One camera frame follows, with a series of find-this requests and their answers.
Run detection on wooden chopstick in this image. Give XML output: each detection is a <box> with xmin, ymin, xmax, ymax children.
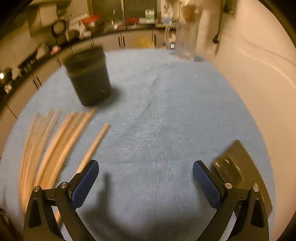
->
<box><xmin>18</xmin><ymin>112</ymin><xmax>41</xmax><ymax>216</ymax></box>
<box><xmin>47</xmin><ymin>108</ymin><xmax>97</xmax><ymax>188</ymax></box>
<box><xmin>40</xmin><ymin>112</ymin><xmax>85</xmax><ymax>189</ymax></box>
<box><xmin>22</xmin><ymin>109</ymin><xmax>61</xmax><ymax>209</ymax></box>
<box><xmin>34</xmin><ymin>113</ymin><xmax>75</xmax><ymax>186</ymax></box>
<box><xmin>54</xmin><ymin>123</ymin><xmax>110</xmax><ymax>226</ymax></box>

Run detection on black smartphone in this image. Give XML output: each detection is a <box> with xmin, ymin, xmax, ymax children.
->
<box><xmin>210</xmin><ymin>140</ymin><xmax>273</xmax><ymax>215</ymax></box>

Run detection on blue towel table cover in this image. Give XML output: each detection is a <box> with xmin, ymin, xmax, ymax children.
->
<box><xmin>1</xmin><ymin>49</ymin><xmax>274</xmax><ymax>240</ymax></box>

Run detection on dark utensil holder cup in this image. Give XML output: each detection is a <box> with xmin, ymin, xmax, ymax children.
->
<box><xmin>64</xmin><ymin>46</ymin><xmax>112</xmax><ymax>106</ymax></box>

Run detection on clear glass mug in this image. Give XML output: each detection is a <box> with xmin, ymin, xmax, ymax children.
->
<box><xmin>165</xmin><ymin>22</ymin><xmax>199</xmax><ymax>61</ymax></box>

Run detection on red basin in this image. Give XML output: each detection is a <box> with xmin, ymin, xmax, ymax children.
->
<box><xmin>81</xmin><ymin>14</ymin><xmax>101</xmax><ymax>26</ymax></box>

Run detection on black power cable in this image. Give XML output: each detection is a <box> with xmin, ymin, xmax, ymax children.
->
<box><xmin>212</xmin><ymin>9</ymin><xmax>226</xmax><ymax>45</ymax></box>

